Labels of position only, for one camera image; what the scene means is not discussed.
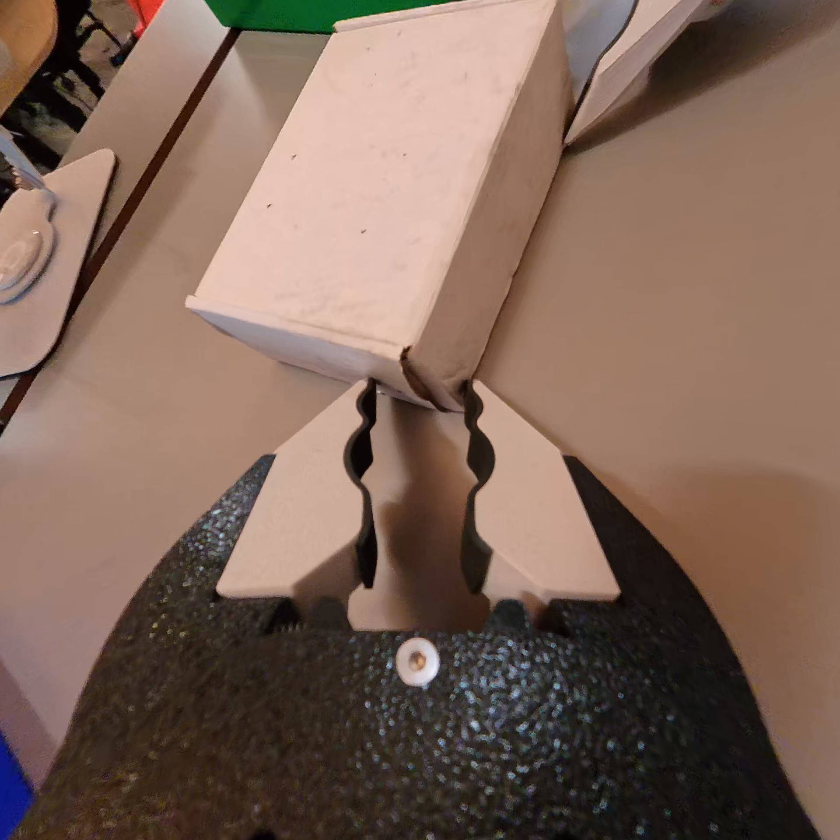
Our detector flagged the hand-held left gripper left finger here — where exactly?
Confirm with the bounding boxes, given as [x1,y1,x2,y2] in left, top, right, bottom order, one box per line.
[215,381,380,601]

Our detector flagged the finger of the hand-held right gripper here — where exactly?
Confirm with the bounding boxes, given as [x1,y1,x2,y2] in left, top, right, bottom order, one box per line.
[562,0,636,112]
[566,0,708,147]

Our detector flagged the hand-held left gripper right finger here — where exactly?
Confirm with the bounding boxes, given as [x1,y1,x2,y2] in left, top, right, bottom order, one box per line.
[461,381,622,605]

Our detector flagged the white cardboard mailer box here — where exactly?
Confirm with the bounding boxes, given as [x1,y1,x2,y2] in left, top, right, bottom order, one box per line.
[185,0,577,413]

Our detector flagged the green plastic bin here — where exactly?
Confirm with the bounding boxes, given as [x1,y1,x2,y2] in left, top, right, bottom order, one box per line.
[206,0,473,34]

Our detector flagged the blue plastic bin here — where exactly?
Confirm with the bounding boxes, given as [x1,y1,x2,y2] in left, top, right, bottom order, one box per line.
[0,734,34,821]

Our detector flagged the white document stand base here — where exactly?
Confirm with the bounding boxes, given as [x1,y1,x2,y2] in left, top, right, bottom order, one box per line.
[0,128,118,378]

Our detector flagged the wooden document stand board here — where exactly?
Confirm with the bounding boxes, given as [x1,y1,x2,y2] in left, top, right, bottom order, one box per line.
[0,0,59,116]

